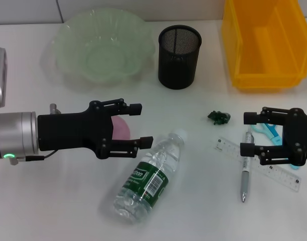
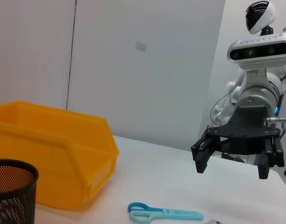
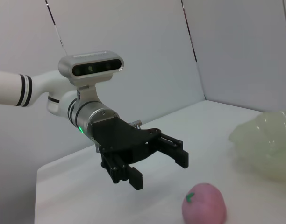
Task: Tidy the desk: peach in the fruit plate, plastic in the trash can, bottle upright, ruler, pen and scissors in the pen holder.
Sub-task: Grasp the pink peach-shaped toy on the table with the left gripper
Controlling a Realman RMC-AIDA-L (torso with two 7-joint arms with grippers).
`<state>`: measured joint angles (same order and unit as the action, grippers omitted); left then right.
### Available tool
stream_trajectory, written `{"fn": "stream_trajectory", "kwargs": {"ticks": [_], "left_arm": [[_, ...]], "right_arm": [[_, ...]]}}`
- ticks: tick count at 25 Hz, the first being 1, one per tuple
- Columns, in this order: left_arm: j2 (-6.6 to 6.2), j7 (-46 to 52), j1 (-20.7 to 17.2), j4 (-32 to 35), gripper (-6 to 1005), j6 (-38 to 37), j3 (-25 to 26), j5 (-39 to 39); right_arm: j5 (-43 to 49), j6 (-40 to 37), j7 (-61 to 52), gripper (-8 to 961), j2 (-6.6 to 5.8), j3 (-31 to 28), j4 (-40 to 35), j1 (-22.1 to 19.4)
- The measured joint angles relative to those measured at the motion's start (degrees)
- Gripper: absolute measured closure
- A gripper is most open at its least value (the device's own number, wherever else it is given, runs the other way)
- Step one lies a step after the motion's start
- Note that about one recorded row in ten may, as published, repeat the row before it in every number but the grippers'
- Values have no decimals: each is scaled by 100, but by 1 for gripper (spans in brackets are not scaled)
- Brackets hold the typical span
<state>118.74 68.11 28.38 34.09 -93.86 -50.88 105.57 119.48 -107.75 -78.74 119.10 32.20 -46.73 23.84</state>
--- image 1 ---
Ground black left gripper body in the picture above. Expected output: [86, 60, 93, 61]
[37, 100, 114, 159]

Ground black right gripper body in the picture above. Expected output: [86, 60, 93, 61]
[281, 107, 307, 168]

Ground clear plastic ruler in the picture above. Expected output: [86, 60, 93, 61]
[213, 136, 302, 193]

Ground pink peach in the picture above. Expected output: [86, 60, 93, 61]
[110, 115, 131, 140]

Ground blue handled scissors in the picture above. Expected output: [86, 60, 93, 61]
[250, 123, 301, 170]

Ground green plastic scrap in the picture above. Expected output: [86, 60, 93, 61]
[207, 109, 231, 126]

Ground grey white ballpoint pen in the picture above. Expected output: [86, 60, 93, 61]
[241, 129, 256, 203]

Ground clear green-label water bottle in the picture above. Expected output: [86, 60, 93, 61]
[112, 128, 189, 217]

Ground black mesh pen holder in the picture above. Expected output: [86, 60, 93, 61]
[158, 24, 203, 90]

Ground green glass fruit plate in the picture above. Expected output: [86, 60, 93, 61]
[53, 8, 156, 85]

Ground yellow plastic bin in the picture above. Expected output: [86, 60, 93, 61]
[220, 0, 307, 91]

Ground left gripper cable with connector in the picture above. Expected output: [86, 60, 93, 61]
[8, 103, 62, 166]

